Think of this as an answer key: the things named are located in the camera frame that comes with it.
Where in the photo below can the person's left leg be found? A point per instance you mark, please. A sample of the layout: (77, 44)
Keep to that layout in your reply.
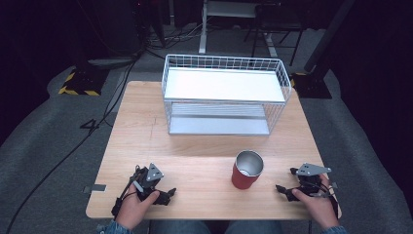
(180, 227)

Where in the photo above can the black metal chair frame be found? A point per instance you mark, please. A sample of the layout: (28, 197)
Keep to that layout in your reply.
(276, 22)

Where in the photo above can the person's left hand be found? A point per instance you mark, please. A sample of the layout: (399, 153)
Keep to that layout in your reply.
(133, 208)

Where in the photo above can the grey tape strip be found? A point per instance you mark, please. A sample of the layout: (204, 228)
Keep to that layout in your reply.
(95, 188)

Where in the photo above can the black slanted stand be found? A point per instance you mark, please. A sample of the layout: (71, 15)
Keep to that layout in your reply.
(316, 65)

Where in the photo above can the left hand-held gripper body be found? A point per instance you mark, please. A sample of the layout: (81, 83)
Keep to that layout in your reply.
(154, 174)

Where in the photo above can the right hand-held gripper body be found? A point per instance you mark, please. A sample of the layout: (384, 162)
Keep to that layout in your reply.
(311, 174)

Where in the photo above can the stand base with hazard stripes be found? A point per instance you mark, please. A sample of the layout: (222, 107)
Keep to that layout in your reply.
(82, 83)

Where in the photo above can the white desk frame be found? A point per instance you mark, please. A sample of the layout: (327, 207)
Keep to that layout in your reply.
(227, 9)

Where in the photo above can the person's leg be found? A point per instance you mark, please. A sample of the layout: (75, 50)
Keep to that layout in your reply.
(180, 227)
(253, 228)

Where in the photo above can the red cup with steel inside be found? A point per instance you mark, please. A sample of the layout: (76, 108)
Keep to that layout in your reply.
(246, 172)

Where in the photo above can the person's right leg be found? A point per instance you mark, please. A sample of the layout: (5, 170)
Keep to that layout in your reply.
(253, 228)

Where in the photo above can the black tape floor mark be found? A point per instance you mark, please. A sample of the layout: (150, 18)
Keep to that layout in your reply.
(92, 125)

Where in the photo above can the person's right hand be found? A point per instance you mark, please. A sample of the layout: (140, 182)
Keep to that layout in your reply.
(319, 208)

